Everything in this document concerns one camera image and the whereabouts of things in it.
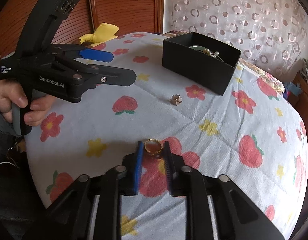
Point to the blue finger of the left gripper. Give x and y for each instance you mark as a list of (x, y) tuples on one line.
[(96, 55)]

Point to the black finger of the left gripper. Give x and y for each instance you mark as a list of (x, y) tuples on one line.
[(114, 77)]

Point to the wooden side cabinet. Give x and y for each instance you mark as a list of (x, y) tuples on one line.
[(302, 103)]

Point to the black jewelry box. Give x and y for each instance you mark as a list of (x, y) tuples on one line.
[(212, 70)]

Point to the wooden slatted wardrobe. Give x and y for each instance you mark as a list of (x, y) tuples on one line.
[(129, 15)]

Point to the circle pattern sheer curtain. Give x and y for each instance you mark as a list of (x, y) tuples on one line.
[(271, 34)]

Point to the person's left hand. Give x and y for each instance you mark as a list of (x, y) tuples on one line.
[(12, 92)]

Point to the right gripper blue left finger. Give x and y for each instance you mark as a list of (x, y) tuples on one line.
[(134, 164)]

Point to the blue paper bag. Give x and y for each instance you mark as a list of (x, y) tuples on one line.
[(291, 88)]

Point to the strawberry flower print bed cover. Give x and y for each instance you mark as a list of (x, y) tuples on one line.
[(251, 133)]

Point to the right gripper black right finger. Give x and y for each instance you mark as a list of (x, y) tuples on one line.
[(173, 164)]

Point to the yellow plush toy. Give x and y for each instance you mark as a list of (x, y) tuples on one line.
[(104, 32)]

